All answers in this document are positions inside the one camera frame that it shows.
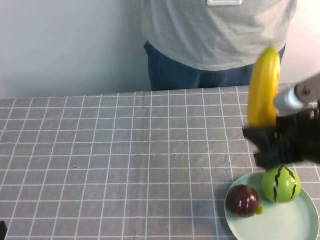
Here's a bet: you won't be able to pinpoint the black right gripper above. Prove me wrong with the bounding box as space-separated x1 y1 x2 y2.
241 100 320 168

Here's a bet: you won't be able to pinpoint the yellow toy banana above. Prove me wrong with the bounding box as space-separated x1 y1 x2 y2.
246 46 281 130

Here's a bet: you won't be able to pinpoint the blue jeans of person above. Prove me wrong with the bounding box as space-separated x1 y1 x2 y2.
143 41 287 91

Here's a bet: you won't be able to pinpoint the grey t-shirt of person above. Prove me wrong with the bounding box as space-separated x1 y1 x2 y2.
141 0 298 72

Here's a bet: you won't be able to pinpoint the green toy watermelon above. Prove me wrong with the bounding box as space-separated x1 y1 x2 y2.
261 165 302 204

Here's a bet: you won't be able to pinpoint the dark red round toy fruit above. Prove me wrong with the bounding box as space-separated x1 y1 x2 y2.
226 184 264 218

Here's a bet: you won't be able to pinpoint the pale green round plate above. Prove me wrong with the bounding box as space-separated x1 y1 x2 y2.
224 172 318 240

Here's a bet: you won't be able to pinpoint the grey checked tablecloth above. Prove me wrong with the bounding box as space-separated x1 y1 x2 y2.
0 83 320 240

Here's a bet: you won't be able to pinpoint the white badge card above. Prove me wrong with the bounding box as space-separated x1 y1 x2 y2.
206 0 243 6

